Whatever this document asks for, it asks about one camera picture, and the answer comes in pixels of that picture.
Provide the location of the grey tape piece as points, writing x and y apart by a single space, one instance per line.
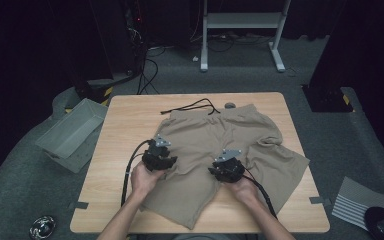
317 200
81 205

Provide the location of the black stand base yellow stripes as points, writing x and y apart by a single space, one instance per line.
326 98
95 88

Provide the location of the person's grey clothing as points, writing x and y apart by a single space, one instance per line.
213 237

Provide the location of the beige shorts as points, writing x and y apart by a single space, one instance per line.
196 140

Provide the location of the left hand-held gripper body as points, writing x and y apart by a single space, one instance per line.
156 151

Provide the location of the white metal stand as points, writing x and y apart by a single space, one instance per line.
243 20

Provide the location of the person's right hand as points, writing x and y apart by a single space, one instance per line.
245 191

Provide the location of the white plug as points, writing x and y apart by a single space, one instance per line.
195 58

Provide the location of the person's left hand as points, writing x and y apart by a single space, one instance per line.
143 181

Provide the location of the black round object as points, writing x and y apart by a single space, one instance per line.
378 216

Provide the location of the striped grey sheet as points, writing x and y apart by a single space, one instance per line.
353 196

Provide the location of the shiny round object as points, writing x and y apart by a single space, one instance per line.
42 228

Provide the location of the grey table grommet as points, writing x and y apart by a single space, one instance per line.
229 105

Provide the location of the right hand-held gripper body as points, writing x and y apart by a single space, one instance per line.
233 166

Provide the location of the dark equipment rack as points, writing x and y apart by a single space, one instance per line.
135 36

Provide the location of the grey cardboard box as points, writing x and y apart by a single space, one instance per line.
70 131

